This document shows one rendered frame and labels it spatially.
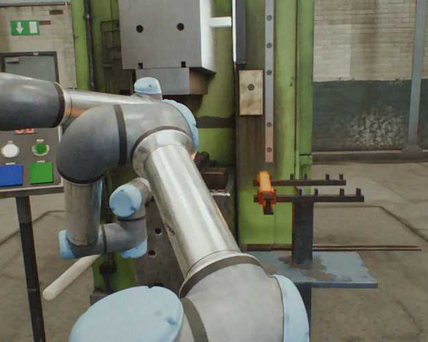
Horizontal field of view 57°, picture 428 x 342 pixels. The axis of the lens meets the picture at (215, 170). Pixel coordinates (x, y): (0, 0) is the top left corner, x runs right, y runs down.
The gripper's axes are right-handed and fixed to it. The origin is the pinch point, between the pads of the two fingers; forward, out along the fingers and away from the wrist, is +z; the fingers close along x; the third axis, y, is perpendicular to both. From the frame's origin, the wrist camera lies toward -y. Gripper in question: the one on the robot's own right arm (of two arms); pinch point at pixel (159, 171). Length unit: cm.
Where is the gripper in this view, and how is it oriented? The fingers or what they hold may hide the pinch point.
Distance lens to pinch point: 133.5
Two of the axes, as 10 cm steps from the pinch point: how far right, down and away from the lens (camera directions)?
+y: 0.3, 9.9, 1.7
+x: 9.9, -0.1, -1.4
